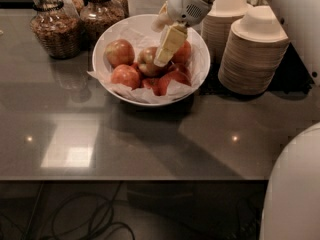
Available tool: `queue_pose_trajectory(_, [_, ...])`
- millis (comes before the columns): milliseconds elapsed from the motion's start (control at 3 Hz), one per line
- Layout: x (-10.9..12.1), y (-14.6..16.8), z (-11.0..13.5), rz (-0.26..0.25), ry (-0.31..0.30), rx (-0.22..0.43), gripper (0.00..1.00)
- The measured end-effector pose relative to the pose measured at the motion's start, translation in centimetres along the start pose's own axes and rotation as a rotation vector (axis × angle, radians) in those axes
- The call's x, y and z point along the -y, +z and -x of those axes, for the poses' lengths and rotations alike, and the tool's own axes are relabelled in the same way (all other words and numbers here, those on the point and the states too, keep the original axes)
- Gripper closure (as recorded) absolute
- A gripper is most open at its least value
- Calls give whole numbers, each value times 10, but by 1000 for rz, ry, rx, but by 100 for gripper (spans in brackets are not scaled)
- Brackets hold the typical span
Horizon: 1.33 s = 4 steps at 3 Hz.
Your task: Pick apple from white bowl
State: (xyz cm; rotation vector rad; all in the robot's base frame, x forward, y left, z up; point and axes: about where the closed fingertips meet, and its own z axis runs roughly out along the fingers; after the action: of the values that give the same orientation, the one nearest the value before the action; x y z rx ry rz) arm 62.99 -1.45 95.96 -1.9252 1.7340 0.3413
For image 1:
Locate glass granola jar middle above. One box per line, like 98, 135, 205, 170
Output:
80, 0, 125, 43

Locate red apple right middle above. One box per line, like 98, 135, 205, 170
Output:
168, 63, 191, 78

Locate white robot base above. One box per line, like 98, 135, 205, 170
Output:
259, 123, 320, 240

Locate glass granola jar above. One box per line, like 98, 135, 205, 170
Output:
30, 0, 82, 59
80, 0, 125, 43

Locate red-green apple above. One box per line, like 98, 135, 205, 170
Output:
137, 46, 165, 77

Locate red apple back right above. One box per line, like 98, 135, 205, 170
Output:
172, 41, 191, 64

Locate paper bowl stack rear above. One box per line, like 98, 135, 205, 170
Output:
201, 0, 251, 64

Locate white paper bowl liner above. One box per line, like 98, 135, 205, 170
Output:
87, 23, 204, 104

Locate paper bowl stack front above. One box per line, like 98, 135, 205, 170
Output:
218, 6, 289, 95

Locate red apple front right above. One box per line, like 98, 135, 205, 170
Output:
158, 71, 191, 96

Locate glass granola jar left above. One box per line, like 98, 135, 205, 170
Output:
30, 0, 82, 59

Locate black floor cables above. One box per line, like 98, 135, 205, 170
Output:
0, 181, 136, 240

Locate white ceramic bowl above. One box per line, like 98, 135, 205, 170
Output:
91, 14, 211, 108

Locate red apple hidden center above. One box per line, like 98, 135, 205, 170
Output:
131, 62, 142, 74

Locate red apple far left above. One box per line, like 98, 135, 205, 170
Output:
105, 39, 135, 67

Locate paper bowl stack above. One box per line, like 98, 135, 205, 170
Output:
201, 0, 251, 64
218, 6, 289, 95

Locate small red apple front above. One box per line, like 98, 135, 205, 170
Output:
141, 78, 160, 96

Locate red apple front left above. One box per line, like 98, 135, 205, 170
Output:
111, 64, 141, 89

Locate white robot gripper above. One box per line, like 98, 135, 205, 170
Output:
151, 0, 213, 67

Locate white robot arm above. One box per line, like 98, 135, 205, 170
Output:
152, 0, 320, 85

